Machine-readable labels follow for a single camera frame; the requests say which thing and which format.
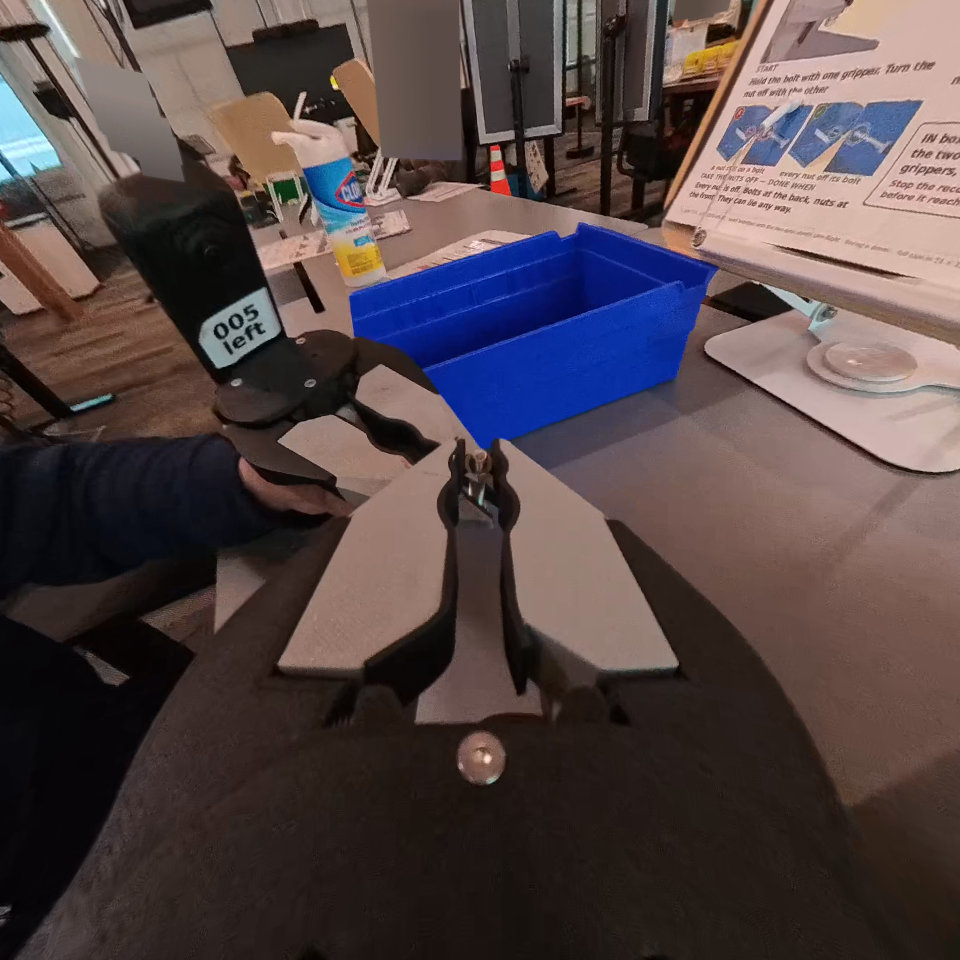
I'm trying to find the yellow boxes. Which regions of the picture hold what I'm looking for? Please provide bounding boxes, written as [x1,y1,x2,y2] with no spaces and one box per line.
[667,41,740,80]

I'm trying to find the disinfectant wipes canister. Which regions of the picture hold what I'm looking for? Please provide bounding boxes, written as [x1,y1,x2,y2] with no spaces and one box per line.
[270,120,387,288]

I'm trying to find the black patterned printed sheet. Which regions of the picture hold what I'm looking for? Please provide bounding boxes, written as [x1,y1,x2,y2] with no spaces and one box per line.
[255,231,331,271]

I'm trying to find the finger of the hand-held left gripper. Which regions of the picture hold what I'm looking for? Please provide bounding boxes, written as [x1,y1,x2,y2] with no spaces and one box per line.
[279,414,496,530]
[348,364,465,462]

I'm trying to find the tan board on white stand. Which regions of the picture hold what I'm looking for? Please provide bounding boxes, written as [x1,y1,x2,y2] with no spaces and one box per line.
[206,91,312,225]

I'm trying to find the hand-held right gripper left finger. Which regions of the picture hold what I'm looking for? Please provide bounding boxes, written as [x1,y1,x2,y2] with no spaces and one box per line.
[276,438,462,710]

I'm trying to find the blue plastic bin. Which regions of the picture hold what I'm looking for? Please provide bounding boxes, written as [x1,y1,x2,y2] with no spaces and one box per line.
[348,222,717,450]

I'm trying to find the white frame stand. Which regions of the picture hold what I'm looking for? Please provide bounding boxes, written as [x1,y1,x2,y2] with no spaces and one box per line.
[363,150,402,205]

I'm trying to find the black office chair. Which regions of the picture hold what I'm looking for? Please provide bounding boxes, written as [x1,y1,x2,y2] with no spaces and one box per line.
[618,120,680,219]

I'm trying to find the person's left forearm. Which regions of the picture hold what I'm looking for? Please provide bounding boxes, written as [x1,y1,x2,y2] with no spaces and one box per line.
[0,433,275,601]

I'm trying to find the wooden standing desk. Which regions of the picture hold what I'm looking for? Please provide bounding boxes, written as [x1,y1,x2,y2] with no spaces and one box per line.
[0,341,117,436]

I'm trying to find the wooden display board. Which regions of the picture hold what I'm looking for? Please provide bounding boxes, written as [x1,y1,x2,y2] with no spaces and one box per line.
[660,0,960,346]

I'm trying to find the person's left hand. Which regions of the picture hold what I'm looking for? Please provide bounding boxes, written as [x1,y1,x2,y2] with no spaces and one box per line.
[238,457,354,519]

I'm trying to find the white cabinet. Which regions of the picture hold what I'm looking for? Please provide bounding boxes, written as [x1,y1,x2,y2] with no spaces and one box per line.
[0,217,102,312]

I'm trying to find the large window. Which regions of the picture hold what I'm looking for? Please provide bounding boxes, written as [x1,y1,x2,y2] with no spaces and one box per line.
[0,75,65,181]

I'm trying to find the black display screen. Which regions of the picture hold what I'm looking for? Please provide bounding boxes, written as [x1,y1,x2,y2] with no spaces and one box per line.
[225,22,357,99]

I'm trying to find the black studio light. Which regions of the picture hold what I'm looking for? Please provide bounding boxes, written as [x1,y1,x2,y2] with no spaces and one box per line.
[120,0,215,30]

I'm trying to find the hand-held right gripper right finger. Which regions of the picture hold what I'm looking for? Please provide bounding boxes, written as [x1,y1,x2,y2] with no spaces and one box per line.
[491,438,681,721]

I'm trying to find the silver hex bolt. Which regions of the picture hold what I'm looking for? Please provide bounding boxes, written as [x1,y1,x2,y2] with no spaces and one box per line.
[463,450,492,520]

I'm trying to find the printed instruction sheet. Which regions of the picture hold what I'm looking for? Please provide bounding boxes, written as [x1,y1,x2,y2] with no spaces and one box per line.
[666,0,960,271]

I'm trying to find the white framed grey panel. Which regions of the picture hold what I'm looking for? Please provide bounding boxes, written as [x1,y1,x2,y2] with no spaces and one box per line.
[461,0,565,200]
[596,0,672,215]

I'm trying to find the wooden support post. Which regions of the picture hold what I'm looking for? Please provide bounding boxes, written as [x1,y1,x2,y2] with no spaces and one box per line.
[0,225,80,322]

